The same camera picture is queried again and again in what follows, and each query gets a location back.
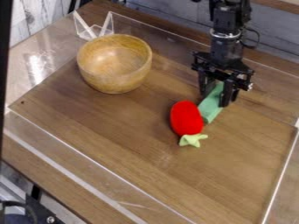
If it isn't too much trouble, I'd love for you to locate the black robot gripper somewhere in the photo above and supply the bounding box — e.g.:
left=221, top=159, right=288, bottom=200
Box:
left=191, top=52, right=255, bottom=108

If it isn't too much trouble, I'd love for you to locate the green rectangular block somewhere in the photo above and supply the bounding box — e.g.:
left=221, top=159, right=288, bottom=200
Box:
left=197, top=82, right=223, bottom=124

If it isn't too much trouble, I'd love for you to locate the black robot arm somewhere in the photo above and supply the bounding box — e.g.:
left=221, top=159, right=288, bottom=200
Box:
left=191, top=0, right=257, bottom=108

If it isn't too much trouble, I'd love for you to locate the brown wooden bowl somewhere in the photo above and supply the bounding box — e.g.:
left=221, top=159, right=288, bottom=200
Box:
left=76, top=34, right=153, bottom=94

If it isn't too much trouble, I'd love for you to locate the red plush strawberry toy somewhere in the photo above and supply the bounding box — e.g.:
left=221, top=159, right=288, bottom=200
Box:
left=169, top=101, right=208, bottom=148

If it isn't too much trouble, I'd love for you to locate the clear acrylic table enclosure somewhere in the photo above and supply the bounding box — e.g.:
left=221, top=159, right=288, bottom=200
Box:
left=4, top=12, right=299, bottom=224

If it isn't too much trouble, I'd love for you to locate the black metal bracket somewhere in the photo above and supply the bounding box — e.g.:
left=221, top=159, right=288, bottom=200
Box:
left=25, top=185, right=65, bottom=224

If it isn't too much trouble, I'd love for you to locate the black cable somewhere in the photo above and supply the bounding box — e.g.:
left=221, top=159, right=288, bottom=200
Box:
left=0, top=200, right=40, bottom=224

